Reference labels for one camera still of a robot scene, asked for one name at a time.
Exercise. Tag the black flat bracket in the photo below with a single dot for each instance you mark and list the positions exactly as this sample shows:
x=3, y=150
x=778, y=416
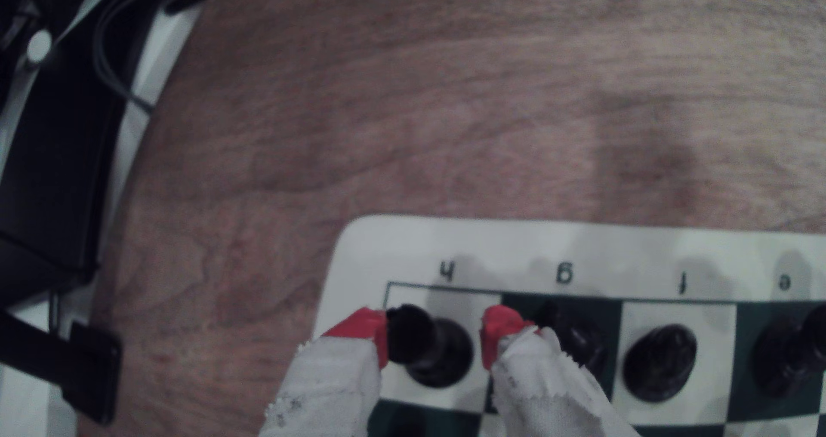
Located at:
x=90, y=372

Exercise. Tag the white round disc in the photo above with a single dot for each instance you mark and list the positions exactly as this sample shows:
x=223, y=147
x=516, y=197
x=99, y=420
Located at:
x=39, y=46

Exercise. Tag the green white chess mat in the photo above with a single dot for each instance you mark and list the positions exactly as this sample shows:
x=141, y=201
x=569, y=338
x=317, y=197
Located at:
x=516, y=250

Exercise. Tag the black bishop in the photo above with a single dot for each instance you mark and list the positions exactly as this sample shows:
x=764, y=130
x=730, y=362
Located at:
x=658, y=363

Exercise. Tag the black king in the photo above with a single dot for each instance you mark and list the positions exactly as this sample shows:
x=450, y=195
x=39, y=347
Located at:
x=787, y=359

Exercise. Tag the black box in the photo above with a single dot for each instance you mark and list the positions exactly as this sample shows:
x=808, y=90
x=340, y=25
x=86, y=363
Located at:
x=51, y=166

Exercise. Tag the black knight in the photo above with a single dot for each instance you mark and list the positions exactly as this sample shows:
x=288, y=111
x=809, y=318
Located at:
x=581, y=340

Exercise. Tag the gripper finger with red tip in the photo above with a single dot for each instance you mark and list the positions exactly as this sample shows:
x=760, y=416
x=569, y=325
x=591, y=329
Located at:
x=542, y=392
x=329, y=385

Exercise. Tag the black rook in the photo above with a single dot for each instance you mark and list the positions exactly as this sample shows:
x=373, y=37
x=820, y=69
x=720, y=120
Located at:
x=439, y=353

